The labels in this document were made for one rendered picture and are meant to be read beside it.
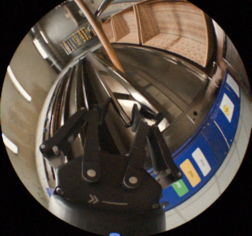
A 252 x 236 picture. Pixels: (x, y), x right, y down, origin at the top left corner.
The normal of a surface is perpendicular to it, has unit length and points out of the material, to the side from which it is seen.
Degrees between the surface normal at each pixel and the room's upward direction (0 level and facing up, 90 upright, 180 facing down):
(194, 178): 90
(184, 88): 70
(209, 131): 90
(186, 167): 90
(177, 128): 90
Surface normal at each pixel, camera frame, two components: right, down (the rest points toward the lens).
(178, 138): -0.33, -0.50
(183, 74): -0.60, -0.28
